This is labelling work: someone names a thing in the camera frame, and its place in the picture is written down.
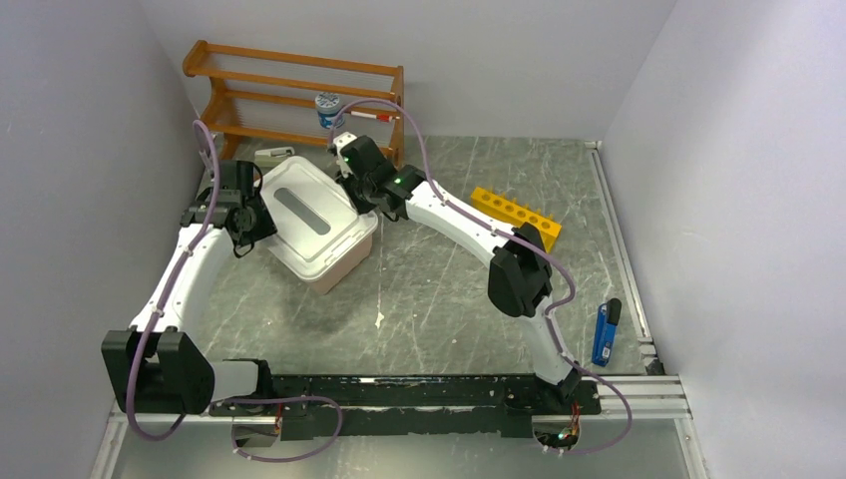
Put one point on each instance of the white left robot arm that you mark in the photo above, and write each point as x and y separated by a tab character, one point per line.
153	365

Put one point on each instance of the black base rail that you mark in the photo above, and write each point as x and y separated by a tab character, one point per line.
513	405

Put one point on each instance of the wooden shelf rack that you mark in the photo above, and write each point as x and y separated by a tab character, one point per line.
261	94

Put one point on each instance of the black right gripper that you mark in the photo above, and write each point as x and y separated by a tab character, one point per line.
346	182

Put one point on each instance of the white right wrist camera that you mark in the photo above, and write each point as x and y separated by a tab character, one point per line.
340	142

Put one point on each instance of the white tub lid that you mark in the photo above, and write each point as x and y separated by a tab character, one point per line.
307	206

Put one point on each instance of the red white marker pen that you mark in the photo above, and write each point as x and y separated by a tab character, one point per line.
383	118

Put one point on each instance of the pink plastic tub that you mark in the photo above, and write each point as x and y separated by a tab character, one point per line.
334	260

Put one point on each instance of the yellow test tube rack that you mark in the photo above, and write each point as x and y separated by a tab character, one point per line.
510	212

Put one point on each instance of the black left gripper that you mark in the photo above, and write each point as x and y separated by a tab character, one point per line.
265	227

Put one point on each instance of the blue white jar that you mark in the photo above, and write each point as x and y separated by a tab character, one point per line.
327	107

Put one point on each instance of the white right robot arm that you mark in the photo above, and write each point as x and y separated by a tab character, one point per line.
519	270

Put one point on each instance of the blue tool by wall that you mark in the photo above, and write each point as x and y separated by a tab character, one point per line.
608	318

